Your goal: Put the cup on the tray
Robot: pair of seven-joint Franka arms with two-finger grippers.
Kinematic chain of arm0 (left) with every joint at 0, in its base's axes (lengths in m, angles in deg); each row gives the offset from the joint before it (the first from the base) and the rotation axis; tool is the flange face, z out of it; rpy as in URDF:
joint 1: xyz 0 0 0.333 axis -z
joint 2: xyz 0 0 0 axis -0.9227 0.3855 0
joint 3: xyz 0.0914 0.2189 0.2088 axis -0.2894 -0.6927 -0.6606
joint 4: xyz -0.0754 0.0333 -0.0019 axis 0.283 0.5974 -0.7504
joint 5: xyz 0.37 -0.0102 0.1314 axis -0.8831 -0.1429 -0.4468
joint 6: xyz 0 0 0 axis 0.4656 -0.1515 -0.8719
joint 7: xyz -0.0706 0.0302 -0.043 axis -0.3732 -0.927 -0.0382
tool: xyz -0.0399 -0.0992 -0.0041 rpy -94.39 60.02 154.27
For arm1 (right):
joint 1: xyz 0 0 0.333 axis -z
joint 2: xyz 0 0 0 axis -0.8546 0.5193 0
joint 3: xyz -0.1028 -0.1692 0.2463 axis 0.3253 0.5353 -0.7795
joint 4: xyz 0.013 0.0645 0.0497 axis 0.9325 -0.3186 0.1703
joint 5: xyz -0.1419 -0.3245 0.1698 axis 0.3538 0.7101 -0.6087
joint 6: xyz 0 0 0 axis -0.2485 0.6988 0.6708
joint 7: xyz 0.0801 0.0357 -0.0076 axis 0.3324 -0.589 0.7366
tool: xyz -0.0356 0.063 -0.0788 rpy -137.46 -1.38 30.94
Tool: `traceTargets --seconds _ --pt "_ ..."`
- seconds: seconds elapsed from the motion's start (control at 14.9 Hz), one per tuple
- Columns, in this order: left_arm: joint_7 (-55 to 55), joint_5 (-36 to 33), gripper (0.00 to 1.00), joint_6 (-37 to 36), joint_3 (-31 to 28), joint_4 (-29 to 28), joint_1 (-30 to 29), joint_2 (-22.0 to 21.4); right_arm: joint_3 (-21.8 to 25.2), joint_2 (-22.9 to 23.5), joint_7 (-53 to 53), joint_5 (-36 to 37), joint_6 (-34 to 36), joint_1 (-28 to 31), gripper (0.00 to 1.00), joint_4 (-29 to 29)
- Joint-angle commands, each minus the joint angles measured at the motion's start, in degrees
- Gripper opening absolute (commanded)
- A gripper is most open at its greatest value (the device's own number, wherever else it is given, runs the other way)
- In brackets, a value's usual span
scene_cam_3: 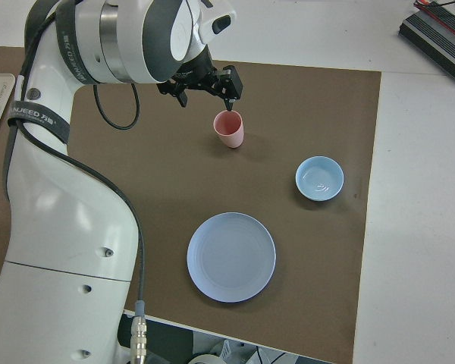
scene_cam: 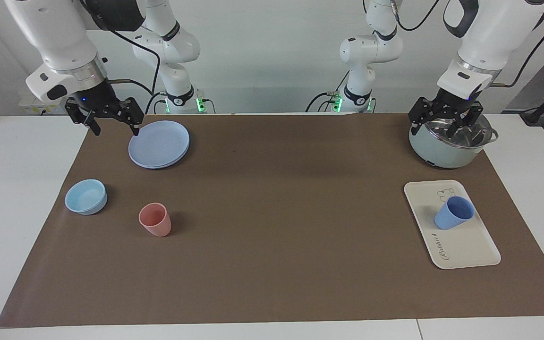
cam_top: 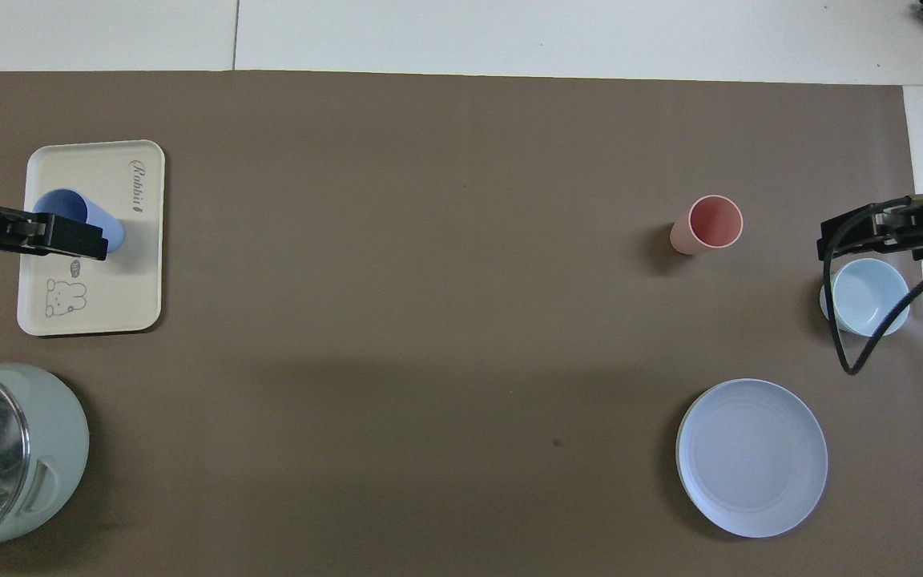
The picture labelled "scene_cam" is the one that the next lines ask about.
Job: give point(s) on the cream rabbit print tray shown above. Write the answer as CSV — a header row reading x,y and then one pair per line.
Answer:
x,y
465,245

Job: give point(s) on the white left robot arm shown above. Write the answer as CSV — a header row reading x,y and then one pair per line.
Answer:
x,y
489,33

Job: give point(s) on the white yellow power box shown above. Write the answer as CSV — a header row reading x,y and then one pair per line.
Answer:
x,y
33,106

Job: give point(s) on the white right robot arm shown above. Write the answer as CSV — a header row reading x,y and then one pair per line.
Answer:
x,y
59,38

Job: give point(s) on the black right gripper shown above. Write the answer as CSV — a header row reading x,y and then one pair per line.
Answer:
x,y
95,99

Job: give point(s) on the lavender round plate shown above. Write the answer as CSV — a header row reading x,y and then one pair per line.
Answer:
x,y
158,144

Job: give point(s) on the blue plastic cup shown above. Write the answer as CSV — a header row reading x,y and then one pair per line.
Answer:
x,y
451,217

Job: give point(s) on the light blue bowl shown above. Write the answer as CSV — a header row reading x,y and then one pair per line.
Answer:
x,y
85,198

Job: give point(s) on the brown table mat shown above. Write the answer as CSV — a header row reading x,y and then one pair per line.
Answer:
x,y
276,212

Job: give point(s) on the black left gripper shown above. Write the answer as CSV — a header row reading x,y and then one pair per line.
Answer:
x,y
446,109

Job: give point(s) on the pale green electric cooker pot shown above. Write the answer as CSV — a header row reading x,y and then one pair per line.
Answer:
x,y
446,151

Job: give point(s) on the pink plastic cup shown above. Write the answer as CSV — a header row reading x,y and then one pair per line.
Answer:
x,y
156,224

